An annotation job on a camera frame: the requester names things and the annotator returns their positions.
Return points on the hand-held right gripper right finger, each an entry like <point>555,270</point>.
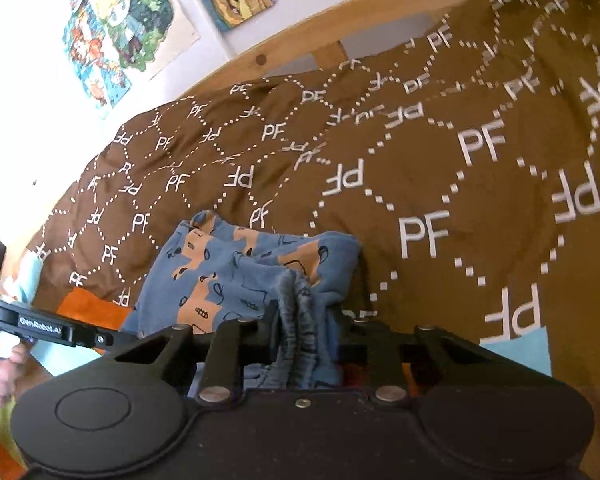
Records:
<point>375,355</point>

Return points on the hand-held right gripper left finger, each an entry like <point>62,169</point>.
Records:
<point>240,345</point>

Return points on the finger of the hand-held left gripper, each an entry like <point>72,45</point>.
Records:
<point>105,338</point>

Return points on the blue printed pants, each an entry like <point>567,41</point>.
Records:
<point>230,270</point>

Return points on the person's left hand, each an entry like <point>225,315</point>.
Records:
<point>2,377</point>

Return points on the colourful striped sheet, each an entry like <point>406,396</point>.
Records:
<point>90,310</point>

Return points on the brown printed blanket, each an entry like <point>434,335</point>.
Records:
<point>430,160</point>

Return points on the wooden bed frame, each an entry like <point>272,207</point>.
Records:
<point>280,50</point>

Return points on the cartoon wall poster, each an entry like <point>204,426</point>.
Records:
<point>120,25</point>

